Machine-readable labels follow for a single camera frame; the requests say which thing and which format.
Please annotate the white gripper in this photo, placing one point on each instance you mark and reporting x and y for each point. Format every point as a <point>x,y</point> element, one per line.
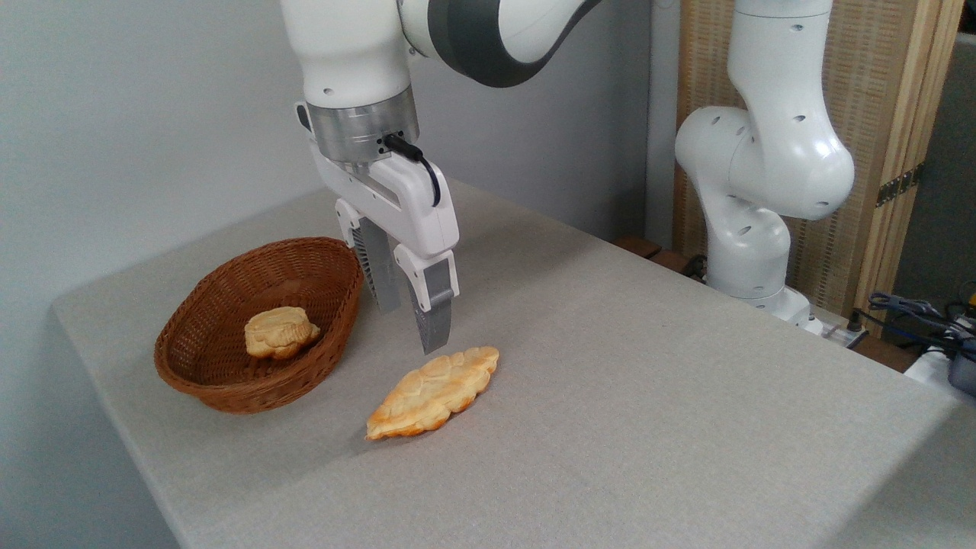
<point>415,202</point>

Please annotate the long golden flaky bread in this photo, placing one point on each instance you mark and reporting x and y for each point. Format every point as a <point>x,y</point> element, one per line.
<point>431,393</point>

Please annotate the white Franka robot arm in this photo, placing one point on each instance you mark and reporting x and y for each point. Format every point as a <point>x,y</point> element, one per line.
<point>770,152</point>

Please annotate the small round bread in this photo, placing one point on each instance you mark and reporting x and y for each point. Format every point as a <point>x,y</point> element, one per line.
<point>278,333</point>

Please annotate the brown wicker basket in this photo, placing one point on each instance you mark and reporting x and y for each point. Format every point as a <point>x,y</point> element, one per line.
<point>206,358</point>

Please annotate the white power strip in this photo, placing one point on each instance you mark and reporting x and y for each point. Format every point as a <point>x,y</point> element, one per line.
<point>839,333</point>

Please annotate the black power plug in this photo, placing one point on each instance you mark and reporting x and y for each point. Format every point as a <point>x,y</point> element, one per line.
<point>855,320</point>

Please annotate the black metal screen hinge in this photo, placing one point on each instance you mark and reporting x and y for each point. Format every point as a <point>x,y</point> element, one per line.
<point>898,187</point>

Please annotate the wooden rattan folding screen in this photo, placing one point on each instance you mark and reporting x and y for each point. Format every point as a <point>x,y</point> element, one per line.
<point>877,76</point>

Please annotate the white box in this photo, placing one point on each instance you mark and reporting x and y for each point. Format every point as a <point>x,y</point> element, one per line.
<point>926,367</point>

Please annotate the grey-blue device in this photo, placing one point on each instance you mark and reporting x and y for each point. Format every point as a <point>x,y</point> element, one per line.
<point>964,370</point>

